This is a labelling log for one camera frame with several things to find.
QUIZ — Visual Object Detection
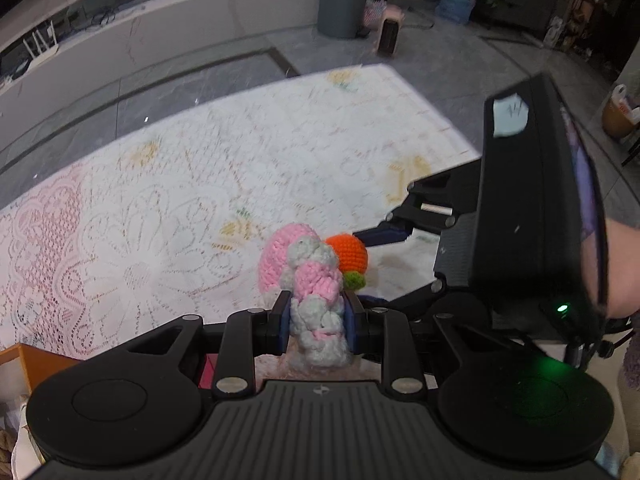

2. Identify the orange crochet fruit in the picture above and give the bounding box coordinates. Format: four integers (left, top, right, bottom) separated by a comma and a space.
326, 233, 369, 292

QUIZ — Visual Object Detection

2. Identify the pink white crochet roll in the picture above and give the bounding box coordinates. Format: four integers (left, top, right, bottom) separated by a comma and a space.
258, 223, 352, 370

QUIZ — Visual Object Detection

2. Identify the brown plush toy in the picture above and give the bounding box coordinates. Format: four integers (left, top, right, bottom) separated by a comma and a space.
0, 429, 15, 477

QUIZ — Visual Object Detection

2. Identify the person's right forearm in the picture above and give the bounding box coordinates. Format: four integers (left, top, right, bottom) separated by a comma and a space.
582, 219, 639, 318

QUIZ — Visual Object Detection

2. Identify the red lidded box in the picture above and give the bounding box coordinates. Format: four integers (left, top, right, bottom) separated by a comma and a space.
198, 353, 218, 390

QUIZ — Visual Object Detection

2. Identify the white lace tablecloth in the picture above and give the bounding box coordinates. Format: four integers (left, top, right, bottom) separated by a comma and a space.
1, 64, 477, 359

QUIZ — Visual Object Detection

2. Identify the small pink heater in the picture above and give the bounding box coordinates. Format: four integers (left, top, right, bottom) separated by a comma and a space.
375, 6, 405, 56

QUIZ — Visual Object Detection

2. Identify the grey trash bin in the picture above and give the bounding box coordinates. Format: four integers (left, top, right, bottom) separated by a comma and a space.
317, 0, 366, 39

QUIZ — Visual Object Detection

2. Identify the orange white storage box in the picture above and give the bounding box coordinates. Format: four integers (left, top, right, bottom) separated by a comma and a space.
0, 344, 78, 480

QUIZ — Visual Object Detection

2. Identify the white tv console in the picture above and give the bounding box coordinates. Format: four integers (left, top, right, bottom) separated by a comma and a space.
1, 0, 318, 145

